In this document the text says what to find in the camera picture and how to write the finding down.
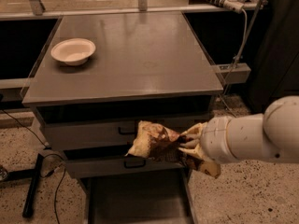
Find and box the grey bracket box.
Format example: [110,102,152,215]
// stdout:
[212,63,251,86]

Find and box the white cable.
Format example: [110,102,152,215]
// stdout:
[218,8,249,118]

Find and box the dark cabinet at right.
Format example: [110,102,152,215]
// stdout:
[244,0,299,113]

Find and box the grey drawer cabinet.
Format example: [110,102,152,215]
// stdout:
[21,11,224,224]

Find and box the top grey drawer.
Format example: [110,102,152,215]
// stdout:
[38,117,140,151]

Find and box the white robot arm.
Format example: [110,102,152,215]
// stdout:
[179,96,299,164]

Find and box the bottom open grey drawer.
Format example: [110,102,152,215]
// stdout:
[82,167,198,224]

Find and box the black floor cable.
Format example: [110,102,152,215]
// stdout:
[0,107,67,224]

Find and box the white paper bowl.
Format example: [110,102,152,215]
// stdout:
[50,38,96,66]

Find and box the brown yellow chip bag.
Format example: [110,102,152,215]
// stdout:
[127,120,221,178]

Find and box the black floor stand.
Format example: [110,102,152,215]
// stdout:
[0,154,44,218]

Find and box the middle grey drawer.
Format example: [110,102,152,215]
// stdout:
[64,145,182,178]

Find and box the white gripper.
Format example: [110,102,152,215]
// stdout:
[179,116,237,164]

